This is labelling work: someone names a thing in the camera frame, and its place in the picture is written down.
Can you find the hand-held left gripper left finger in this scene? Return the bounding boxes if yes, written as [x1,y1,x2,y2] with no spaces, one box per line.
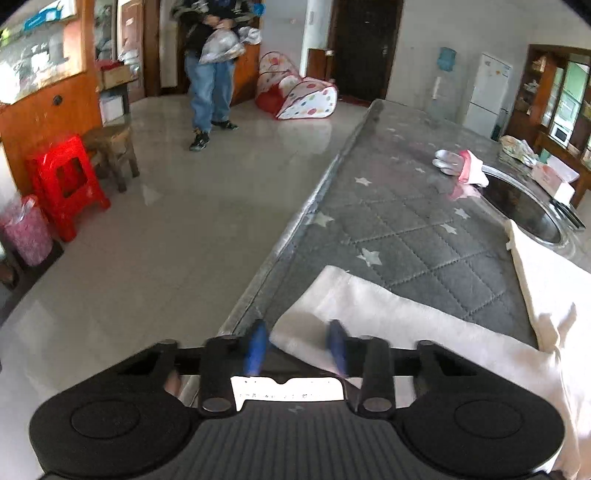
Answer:
[111,318,269,416]

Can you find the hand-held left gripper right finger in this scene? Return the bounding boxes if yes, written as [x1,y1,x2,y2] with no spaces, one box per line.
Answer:
[325,318,485,416]

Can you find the white shirt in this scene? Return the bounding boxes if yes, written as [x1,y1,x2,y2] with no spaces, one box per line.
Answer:
[231,219,591,480]

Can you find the grey star quilted table cover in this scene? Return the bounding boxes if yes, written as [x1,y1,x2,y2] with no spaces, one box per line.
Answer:
[217,99,591,352]

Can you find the pink white glove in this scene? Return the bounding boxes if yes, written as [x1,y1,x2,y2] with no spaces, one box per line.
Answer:
[433,148,490,188]

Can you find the round black induction cooktop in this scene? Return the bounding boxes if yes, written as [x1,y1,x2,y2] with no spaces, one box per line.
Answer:
[480,165,571,245]

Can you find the spotted play tent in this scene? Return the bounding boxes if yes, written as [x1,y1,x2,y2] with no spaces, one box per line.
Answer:
[256,52,338,121]

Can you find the wooden stool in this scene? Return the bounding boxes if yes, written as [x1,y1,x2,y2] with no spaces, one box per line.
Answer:
[82,124,140,193]

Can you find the pink waste bin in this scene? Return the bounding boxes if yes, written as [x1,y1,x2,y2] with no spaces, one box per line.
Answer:
[0,194,54,267]

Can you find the crumpled floral cloth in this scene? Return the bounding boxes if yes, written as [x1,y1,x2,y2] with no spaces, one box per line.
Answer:
[499,135,539,167]

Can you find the wooden shelf cabinet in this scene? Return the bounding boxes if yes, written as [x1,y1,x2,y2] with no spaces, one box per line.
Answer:
[231,28,262,107]

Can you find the white water dispenser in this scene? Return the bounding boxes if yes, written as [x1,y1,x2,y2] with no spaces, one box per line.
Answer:
[427,71,455,123]

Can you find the red plastic stool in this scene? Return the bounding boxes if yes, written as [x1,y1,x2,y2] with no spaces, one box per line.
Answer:
[28,135,112,243]

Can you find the white pink tissue box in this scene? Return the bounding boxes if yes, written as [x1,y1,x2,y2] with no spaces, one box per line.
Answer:
[531,157,580,206]

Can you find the white storage box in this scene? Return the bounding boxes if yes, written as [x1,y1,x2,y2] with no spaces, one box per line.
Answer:
[99,88,127,123]

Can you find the small wooden shoe cabinet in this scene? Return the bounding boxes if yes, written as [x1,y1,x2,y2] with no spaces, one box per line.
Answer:
[307,47,338,84]

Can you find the white refrigerator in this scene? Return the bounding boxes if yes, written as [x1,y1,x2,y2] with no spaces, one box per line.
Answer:
[464,52,513,138]

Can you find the dark wooden door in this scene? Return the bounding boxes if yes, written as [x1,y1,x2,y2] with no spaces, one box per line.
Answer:
[329,0,404,104]

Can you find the clear plastic bag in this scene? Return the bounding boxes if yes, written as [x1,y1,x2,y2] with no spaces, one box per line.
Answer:
[198,27,263,64]

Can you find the cardboard box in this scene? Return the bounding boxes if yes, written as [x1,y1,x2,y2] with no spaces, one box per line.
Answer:
[95,60,134,90]

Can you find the wooden glass display cabinet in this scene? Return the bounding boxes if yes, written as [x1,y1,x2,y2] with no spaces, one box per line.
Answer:
[505,44,591,208]

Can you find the wooden glass display counter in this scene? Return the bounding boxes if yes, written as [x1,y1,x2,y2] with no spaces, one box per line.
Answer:
[0,0,102,195]

